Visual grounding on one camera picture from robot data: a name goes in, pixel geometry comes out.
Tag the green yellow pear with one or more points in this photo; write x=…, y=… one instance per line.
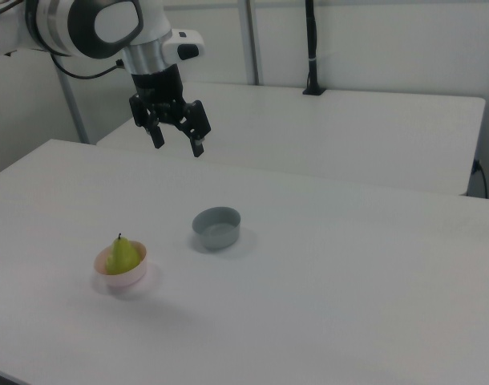
x=122, y=258

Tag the grey plastic bowl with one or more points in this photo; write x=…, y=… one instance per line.
x=216, y=240

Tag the black camera stand pole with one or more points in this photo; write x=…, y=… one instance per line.
x=312, y=48

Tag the grey metal partition post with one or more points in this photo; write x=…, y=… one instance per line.
x=250, y=40

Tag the slanted grey metal post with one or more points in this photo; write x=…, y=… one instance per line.
x=74, y=108

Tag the pink plastic bowl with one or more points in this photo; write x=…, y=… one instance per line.
x=128, y=281

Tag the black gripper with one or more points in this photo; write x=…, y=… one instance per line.
x=158, y=88

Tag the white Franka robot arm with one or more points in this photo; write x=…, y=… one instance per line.
x=108, y=24

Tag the white side table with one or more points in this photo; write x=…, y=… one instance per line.
x=308, y=132

